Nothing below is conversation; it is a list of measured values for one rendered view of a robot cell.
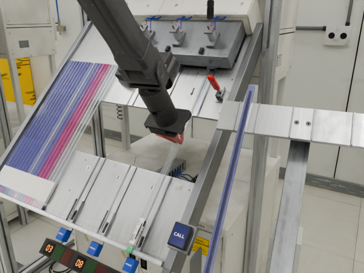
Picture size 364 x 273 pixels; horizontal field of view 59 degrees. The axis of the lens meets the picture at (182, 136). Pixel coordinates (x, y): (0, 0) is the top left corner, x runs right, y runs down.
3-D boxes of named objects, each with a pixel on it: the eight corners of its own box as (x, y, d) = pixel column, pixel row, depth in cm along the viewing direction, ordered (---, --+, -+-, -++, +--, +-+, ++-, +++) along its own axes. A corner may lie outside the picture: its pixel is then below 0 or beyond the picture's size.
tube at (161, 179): (131, 254, 73) (129, 253, 72) (127, 252, 73) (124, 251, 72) (209, 78, 92) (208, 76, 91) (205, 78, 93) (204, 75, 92)
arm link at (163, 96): (132, 93, 68) (156, 93, 65) (143, 70, 71) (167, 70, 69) (144, 114, 73) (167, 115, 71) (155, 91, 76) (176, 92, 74)
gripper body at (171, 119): (157, 109, 82) (146, 89, 76) (193, 115, 77) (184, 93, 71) (145, 129, 79) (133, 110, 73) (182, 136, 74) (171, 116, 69)
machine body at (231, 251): (218, 371, 120) (226, 230, 98) (82, 294, 153) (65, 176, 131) (268, 262, 172) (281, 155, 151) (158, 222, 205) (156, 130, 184)
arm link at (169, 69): (116, 67, 64) (156, 70, 61) (137, 30, 70) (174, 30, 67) (136, 107, 73) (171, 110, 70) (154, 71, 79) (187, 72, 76)
